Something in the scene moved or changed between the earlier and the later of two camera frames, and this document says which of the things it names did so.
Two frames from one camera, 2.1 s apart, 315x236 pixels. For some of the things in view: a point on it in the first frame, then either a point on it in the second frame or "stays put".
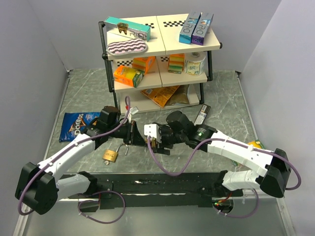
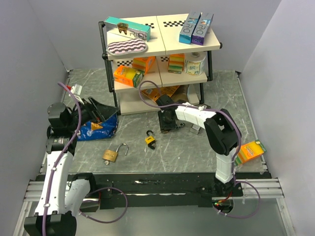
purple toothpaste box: [203, 23] stays put
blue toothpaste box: [186, 33] stays put
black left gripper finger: [138, 140] → [106, 111]
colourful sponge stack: [176, 63] stays put
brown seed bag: [180, 96] stays put
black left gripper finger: [138, 137] → [95, 108]
